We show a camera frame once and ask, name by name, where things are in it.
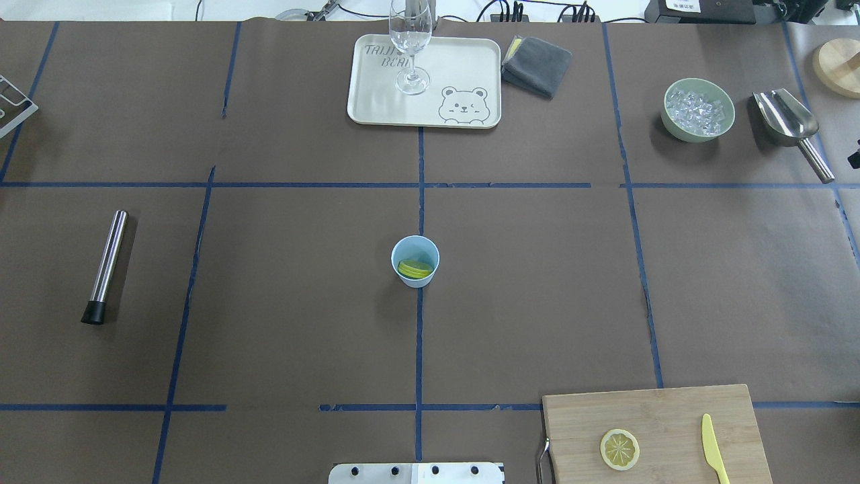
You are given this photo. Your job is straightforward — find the steel muddler with black tip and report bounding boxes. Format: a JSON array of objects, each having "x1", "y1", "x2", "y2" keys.
[{"x1": 81, "y1": 210, "x2": 128, "y2": 325}]

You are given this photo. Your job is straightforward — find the light blue cup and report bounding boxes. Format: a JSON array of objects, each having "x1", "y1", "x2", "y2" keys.
[{"x1": 390, "y1": 234, "x2": 440, "y2": 288}]

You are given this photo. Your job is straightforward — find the lemon slices in cup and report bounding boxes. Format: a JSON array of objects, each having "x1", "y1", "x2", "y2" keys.
[{"x1": 396, "y1": 259, "x2": 434, "y2": 280}]

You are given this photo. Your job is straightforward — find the lemon slice on board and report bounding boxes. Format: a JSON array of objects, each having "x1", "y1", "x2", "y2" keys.
[{"x1": 599, "y1": 428, "x2": 641, "y2": 471}]

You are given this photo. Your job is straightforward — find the cream bear tray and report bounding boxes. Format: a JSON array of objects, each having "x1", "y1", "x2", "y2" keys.
[{"x1": 347, "y1": 34, "x2": 503, "y2": 129}]

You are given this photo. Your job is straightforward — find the grey folded cloth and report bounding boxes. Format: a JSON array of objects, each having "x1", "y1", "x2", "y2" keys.
[{"x1": 501, "y1": 36, "x2": 572, "y2": 99}]

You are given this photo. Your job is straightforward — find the yellow sponge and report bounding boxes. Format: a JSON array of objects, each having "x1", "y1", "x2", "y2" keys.
[{"x1": 503, "y1": 36, "x2": 524, "y2": 64}]

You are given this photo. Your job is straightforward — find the clear wine glass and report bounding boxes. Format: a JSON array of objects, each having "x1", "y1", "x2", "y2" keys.
[{"x1": 389, "y1": 1, "x2": 433, "y2": 95}]

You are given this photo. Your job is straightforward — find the green bowl of ice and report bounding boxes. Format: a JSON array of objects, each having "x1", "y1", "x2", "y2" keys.
[{"x1": 660, "y1": 79, "x2": 735, "y2": 142}]

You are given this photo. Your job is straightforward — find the bamboo cutting board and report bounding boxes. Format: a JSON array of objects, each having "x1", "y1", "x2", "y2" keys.
[{"x1": 542, "y1": 384, "x2": 772, "y2": 483}]

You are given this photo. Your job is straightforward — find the yellow plastic knife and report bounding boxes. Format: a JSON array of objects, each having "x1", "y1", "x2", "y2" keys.
[{"x1": 701, "y1": 413, "x2": 730, "y2": 484}]

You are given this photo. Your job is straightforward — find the metal ice scoop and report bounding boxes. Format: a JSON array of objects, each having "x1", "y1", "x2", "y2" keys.
[{"x1": 752, "y1": 88, "x2": 835, "y2": 184}]

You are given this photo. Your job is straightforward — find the wooden mug tree stand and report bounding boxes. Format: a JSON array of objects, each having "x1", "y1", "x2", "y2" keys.
[{"x1": 813, "y1": 38, "x2": 859, "y2": 99}]

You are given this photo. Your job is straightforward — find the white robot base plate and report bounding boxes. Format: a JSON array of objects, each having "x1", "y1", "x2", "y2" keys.
[{"x1": 328, "y1": 462, "x2": 506, "y2": 483}]

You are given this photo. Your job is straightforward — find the white wire cup rack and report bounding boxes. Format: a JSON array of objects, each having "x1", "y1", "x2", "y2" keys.
[{"x1": 0, "y1": 76, "x2": 39, "y2": 138}]

